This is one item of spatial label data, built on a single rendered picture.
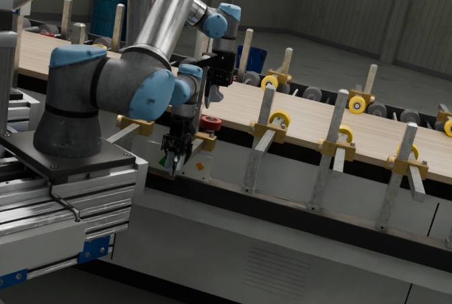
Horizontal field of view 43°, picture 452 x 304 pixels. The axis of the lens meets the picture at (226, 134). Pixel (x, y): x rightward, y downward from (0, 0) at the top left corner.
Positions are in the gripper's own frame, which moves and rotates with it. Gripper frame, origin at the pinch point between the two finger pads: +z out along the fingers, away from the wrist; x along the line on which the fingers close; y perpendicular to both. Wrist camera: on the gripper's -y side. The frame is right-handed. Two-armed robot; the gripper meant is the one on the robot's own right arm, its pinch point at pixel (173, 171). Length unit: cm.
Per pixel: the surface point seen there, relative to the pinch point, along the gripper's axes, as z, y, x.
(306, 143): -6, -49, 37
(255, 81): 1, -179, -6
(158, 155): 7.1, -29.2, -14.8
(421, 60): 60, -1087, 196
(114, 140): -2.8, -6.3, -24.0
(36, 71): -7, -49, -79
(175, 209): 28.1, -31.7, -5.1
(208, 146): -1.4, -29.2, 3.4
